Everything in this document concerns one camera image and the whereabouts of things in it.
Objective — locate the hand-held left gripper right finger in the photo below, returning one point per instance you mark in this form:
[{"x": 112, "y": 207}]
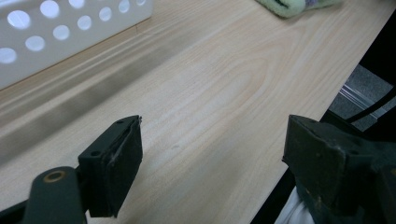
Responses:
[{"x": 317, "y": 161}]

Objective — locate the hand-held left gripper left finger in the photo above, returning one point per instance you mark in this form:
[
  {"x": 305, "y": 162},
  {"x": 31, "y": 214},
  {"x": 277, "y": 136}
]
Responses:
[{"x": 112, "y": 165}]

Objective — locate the white cloth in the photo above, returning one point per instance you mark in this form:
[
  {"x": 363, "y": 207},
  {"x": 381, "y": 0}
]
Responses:
[{"x": 292, "y": 210}]

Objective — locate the white perforated plastic basket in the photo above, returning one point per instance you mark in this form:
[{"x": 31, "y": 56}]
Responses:
[{"x": 62, "y": 34}]

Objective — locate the light green fluffy cloth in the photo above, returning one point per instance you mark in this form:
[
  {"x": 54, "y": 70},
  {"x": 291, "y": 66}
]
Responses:
[{"x": 289, "y": 6}]

